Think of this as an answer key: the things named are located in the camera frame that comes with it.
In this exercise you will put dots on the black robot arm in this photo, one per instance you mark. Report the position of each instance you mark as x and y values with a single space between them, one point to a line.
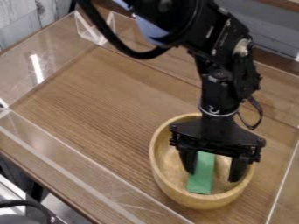
217 41

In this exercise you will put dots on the clear acrylic corner bracket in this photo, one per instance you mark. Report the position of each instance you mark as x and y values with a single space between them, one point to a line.
88 31

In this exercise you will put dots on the clear acrylic table barrier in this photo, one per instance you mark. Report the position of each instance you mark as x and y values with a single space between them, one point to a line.
82 108

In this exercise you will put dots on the brown wooden bowl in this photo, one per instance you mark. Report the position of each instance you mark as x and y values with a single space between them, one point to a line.
170 176

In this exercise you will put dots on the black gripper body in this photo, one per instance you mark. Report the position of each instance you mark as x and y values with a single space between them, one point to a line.
217 136

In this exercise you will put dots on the black metal table clamp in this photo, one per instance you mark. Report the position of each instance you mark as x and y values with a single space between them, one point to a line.
58 208

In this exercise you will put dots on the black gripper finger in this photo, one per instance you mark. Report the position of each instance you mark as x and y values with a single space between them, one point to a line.
239 166
188 157

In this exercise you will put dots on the green rectangular block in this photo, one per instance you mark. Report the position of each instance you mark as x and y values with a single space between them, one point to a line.
198 182

